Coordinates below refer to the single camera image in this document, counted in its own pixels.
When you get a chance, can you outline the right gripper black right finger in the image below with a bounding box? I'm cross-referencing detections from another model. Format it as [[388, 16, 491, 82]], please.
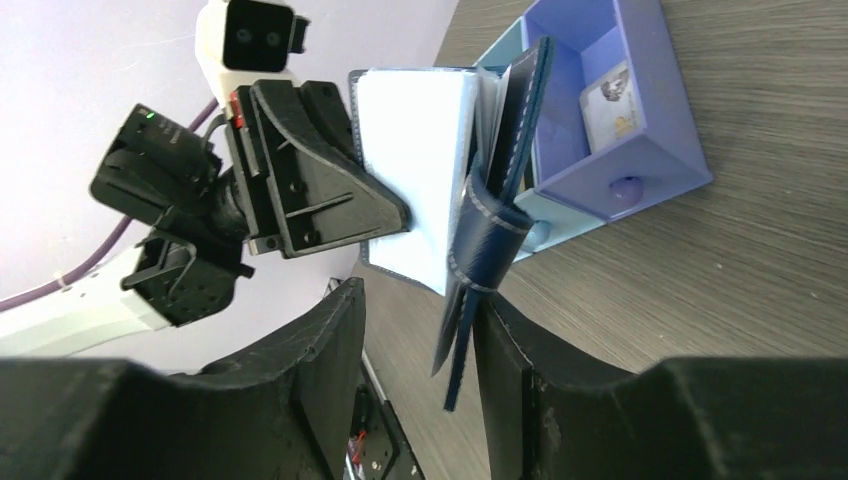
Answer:
[[474, 296, 847, 479]]

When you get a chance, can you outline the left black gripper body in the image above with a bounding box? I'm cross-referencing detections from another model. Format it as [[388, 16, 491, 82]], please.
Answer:
[[226, 80, 371, 258]]

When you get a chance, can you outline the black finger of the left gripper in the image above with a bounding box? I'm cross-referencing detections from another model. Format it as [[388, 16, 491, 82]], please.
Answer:
[[250, 80, 409, 258]]

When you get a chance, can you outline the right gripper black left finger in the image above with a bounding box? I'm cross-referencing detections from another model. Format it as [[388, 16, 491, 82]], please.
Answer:
[[1, 278, 366, 479]]

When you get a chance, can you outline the blue card holder wallet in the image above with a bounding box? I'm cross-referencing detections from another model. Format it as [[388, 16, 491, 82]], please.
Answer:
[[348, 36, 555, 411]]

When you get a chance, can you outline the blue three-compartment organizer tray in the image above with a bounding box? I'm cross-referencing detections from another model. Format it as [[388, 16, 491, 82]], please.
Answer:
[[478, 0, 713, 258]]

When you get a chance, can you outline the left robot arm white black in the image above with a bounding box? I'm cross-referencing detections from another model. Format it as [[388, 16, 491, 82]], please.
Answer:
[[1, 79, 409, 358]]

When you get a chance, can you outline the silver VIP cards stack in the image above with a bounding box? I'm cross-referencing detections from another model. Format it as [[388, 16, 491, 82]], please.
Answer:
[[580, 61, 641, 153]]

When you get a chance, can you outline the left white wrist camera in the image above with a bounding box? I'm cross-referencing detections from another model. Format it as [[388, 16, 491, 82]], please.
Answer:
[[194, 0, 310, 108]]

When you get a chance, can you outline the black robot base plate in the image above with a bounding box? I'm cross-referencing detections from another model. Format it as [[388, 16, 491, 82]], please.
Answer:
[[344, 384, 425, 480]]

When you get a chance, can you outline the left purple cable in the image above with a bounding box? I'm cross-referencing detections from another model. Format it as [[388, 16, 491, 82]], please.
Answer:
[[0, 97, 221, 314]]

